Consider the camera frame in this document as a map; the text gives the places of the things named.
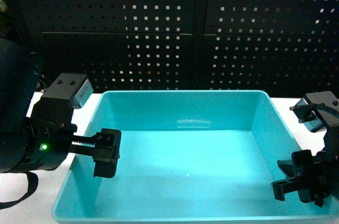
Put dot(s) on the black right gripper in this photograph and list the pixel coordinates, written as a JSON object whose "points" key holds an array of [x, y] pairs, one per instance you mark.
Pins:
{"points": [[301, 172]]}

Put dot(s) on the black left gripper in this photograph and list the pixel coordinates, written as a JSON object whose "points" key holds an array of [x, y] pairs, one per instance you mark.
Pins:
{"points": [[52, 138]]}

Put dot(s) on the teal plastic bin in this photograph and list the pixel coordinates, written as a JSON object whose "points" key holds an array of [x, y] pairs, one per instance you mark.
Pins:
{"points": [[188, 157]]}

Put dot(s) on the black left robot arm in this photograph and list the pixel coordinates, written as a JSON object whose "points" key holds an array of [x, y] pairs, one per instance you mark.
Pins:
{"points": [[20, 74]]}

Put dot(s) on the black perforated panel left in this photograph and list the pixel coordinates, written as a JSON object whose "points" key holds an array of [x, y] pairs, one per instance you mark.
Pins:
{"points": [[120, 44]]}

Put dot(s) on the black perforated panel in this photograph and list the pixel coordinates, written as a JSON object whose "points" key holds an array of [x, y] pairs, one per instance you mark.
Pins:
{"points": [[286, 48], [120, 44]]}

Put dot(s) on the black perforated panel right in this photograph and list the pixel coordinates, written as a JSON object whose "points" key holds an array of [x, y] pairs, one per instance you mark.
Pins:
{"points": [[286, 48]]}

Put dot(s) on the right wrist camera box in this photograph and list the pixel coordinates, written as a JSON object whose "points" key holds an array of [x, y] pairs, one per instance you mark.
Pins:
{"points": [[317, 111]]}

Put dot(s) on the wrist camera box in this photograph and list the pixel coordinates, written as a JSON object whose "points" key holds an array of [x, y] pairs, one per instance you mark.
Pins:
{"points": [[76, 89], [317, 111]]}

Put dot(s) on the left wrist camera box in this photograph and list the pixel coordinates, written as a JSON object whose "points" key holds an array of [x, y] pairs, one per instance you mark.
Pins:
{"points": [[76, 89]]}

